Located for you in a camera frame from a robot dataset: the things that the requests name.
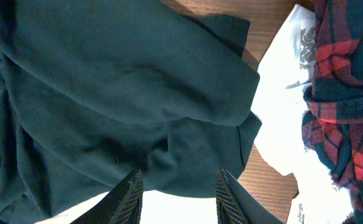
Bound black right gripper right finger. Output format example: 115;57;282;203
215;169;283;224

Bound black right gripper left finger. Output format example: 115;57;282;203
71;170;143;224

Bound black polo shirt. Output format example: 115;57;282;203
0;0;261;223

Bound red navy plaid shirt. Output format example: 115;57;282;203
301;0;363;223

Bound white patterned cloth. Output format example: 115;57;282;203
34;3;355;224

